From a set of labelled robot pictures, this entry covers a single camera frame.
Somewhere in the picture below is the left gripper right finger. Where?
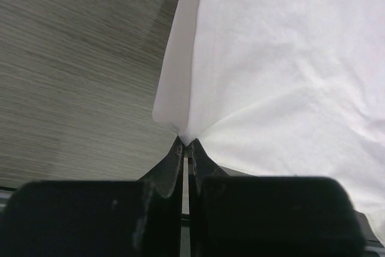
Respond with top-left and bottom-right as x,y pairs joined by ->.
188,140 -> 365,256

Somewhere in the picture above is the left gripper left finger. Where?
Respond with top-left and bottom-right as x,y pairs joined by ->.
1,138 -> 183,256

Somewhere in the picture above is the white t shirt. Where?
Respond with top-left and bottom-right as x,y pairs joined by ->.
153,0 -> 384,241

